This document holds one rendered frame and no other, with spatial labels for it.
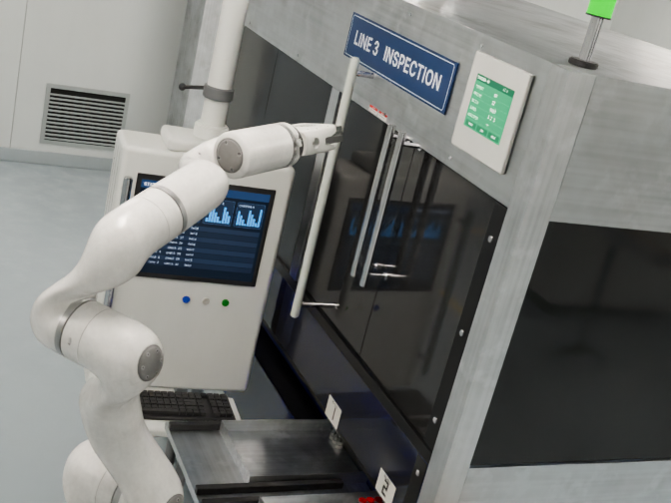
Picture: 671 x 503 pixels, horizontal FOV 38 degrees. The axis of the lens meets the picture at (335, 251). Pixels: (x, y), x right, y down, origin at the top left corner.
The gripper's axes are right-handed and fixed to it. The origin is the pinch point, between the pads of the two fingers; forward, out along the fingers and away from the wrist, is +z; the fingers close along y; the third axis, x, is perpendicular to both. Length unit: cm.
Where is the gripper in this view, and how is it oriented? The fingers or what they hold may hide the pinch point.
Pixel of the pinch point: (333, 134)
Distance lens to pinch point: 194.9
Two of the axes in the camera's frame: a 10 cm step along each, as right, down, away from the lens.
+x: 0.4, 9.7, 2.3
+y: -8.2, -1.0, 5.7
